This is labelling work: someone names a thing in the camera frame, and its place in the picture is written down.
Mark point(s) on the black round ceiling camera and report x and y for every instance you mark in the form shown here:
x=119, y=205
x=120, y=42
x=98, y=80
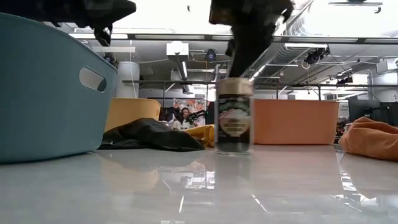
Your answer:
x=110, y=59
x=211, y=55

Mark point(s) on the blue-grey plastic bin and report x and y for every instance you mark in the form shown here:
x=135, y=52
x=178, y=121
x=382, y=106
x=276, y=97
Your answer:
x=46, y=109

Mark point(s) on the floral poster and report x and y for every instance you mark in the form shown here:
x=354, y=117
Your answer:
x=194, y=105

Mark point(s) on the white cylindrical column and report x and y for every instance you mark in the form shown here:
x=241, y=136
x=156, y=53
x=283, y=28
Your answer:
x=127, y=79

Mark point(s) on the black wide monitor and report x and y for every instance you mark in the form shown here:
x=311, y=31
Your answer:
x=370, y=112

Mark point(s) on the orange cloth napkin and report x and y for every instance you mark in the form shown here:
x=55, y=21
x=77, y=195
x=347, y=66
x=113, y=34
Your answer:
x=370, y=140

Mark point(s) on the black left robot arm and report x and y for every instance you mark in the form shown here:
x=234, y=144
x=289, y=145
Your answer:
x=25, y=7

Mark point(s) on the white ceiling box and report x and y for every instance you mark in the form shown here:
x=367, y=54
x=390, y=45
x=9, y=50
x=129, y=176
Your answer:
x=177, y=49

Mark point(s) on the black overhead frame bar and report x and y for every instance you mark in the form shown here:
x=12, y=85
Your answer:
x=174, y=37

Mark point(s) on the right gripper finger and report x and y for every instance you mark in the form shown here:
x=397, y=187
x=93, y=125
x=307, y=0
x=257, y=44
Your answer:
x=245, y=53

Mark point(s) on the yellow plastic bin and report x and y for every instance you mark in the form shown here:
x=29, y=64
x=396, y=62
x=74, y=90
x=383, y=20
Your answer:
x=133, y=109

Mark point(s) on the orange plastic bin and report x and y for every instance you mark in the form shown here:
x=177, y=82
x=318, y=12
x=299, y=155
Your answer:
x=295, y=124

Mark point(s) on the black metal rack rail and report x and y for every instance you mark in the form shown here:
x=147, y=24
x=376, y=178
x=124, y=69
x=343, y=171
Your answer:
x=174, y=82

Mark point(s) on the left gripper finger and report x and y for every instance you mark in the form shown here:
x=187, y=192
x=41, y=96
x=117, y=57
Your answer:
x=103, y=37

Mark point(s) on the person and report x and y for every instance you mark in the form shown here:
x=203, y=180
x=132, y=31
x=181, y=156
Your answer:
x=185, y=119

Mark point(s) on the silver ceiling ducts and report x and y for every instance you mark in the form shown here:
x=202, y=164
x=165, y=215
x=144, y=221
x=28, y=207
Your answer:
x=280, y=53

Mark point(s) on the black ceiling camera cluster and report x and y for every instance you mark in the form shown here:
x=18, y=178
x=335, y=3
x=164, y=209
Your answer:
x=315, y=55

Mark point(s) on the black cloth napkin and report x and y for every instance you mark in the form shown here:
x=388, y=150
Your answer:
x=149, y=137

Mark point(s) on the yellow cloth napkin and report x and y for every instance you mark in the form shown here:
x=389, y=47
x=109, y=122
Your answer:
x=202, y=133

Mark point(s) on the tan-lid jar green label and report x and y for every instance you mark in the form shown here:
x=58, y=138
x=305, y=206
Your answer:
x=233, y=124

